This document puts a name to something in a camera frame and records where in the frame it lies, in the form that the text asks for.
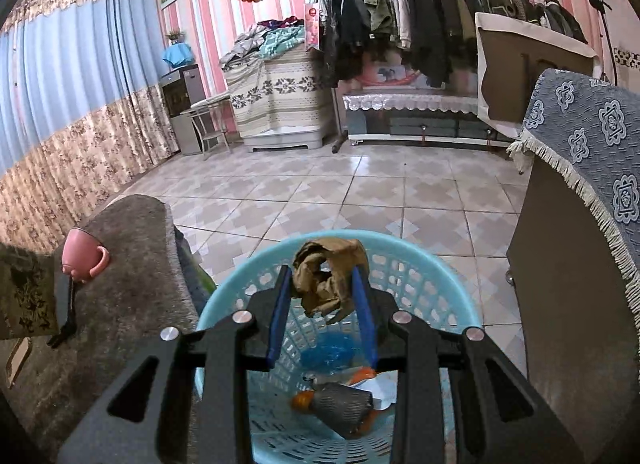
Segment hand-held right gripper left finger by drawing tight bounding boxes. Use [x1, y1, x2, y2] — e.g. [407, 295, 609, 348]
[57, 265, 293, 464]

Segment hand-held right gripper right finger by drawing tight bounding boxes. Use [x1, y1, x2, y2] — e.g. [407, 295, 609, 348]
[350, 265, 586, 464]

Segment blue plastic bag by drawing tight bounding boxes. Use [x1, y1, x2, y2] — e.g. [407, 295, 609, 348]
[300, 331, 373, 375]

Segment brown paper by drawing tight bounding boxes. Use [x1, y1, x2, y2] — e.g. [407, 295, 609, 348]
[291, 238, 368, 317]

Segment light blue plastic basket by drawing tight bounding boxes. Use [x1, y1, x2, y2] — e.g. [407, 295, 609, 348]
[192, 229, 493, 464]

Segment orange plastic bag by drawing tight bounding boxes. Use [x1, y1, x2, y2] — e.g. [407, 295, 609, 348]
[292, 366, 381, 432]

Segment dark grey ribbed roll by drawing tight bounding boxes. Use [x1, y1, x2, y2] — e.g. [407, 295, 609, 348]
[305, 384, 376, 440]

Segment green cloth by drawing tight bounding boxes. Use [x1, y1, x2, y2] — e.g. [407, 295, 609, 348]
[172, 227, 218, 315]

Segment metal clothes rack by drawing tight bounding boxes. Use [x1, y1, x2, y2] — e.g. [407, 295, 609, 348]
[312, 0, 608, 152]

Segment low glass cabinet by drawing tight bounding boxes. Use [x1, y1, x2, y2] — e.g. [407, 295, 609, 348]
[342, 92, 518, 147]

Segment brown wooden cabinet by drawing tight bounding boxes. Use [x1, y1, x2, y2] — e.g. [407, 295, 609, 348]
[506, 151, 640, 464]

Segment pink pig-shaped cup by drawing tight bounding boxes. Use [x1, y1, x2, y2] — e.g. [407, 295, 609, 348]
[61, 227, 110, 285]

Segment black padded case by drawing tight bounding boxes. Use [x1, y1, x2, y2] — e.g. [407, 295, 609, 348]
[47, 269, 78, 349]

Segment white lace cloth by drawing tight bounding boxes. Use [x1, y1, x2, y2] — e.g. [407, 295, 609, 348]
[342, 92, 481, 115]

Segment small white side table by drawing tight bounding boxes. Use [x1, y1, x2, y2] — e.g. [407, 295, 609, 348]
[180, 94, 233, 154]

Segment beige patterned cover cloth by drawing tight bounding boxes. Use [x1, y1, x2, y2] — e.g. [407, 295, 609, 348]
[223, 47, 335, 135]

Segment grey water dispenser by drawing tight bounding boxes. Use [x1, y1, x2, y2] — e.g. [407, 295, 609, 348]
[160, 64, 207, 155]

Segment pink printed box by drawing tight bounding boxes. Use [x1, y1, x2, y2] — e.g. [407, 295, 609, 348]
[360, 62, 431, 90]

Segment patterned fabric pouch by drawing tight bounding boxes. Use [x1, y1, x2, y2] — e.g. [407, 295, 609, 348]
[0, 243, 62, 341]

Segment pile of folded clothes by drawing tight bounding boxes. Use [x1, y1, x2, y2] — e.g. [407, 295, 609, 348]
[220, 17, 307, 70]

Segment brown board with white edge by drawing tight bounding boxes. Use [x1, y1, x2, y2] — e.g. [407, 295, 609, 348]
[474, 12, 603, 137]

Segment blue bottle cover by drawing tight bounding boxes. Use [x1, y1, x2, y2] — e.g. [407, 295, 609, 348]
[161, 43, 196, 68]

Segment blue fringed table cloth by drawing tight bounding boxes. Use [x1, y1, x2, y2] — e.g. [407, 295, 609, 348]
[506, 68, 640, 297]

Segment row of hanging clothes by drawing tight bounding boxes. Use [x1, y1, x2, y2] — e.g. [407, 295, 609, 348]
[317, 0, 588, 90]

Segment pink hanging bag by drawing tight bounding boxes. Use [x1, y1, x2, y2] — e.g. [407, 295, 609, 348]
[304, 2, 323, 51]

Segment blue and floral curtain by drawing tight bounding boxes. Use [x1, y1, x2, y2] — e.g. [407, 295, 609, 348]
[0, 0, 181, 255]

